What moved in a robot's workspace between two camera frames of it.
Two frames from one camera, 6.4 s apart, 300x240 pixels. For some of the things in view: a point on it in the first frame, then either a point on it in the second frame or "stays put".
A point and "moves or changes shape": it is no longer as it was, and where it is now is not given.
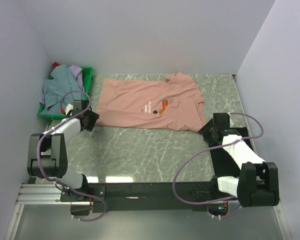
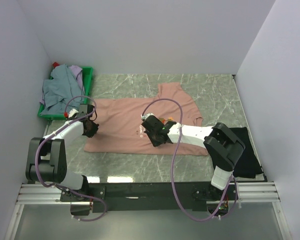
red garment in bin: (55, 64) stays put
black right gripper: (206, 127) -> (155, 144)
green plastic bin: (87, 74) stays put
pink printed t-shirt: (173, 103) moves or changes shape
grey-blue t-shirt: (63, 88) stays put
